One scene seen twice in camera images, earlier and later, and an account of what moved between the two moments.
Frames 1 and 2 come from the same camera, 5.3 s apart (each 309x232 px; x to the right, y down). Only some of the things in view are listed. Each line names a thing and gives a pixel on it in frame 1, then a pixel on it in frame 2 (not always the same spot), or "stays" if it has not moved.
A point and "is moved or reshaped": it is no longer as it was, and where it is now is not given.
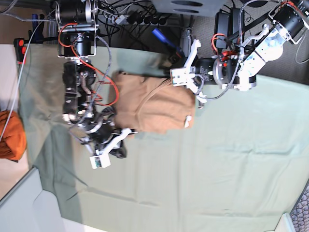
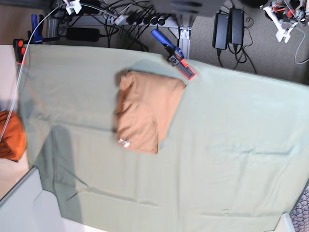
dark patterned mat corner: [300, 213] stays
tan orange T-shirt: [152, 106] is moved or reshaped
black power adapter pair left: [221, 26] stays
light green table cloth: [241, 166] stays
